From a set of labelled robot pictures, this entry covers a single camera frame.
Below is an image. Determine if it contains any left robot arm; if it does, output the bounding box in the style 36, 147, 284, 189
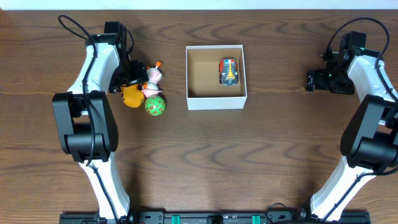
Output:
52, 21, 149, 223

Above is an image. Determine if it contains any black mounting rail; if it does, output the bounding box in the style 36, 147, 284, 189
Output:
59, 209, 371, 224

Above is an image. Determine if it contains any green spotted ball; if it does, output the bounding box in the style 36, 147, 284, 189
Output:
145, 95, 166, 116

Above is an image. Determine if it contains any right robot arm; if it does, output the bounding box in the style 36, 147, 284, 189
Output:
305, 31, 397, 222

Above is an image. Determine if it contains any white cardboard box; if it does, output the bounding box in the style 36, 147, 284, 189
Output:
185, 45, 248, 110

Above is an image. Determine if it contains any orange rubber giraffe toy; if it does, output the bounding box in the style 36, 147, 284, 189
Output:
121, 85, 144, 108

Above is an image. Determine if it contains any red grey toy truck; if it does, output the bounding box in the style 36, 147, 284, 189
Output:
219, 58, 239, 86

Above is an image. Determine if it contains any white pink rubber chicken toy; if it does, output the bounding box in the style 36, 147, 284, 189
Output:
141, 61, 162, 98

